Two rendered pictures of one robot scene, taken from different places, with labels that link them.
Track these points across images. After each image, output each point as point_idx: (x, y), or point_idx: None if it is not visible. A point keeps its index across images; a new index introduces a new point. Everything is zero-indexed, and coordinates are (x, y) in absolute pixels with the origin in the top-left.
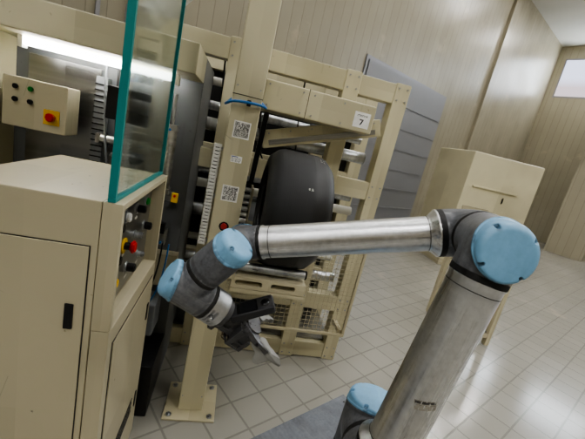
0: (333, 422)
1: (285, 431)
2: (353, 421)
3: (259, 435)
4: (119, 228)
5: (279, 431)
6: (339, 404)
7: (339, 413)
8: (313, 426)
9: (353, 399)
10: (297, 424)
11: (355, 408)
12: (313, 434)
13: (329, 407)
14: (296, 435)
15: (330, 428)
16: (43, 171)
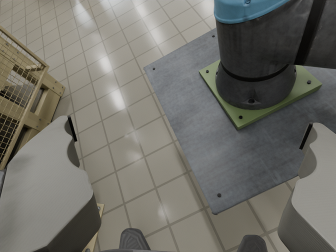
0: (181, 84)
1: (192, 142)
2: (301, 18)
3: (198, 177)
4: None
5: (192, 150)
6: (157, 73)
7: (169, 76)
8: (185, 107)
9: (272, 0)
10: (182, 126)
11: (286, 3)
12: (196, 109)
13: (159, 85)
14: (197, 129)
15: (189, 89)
16: None
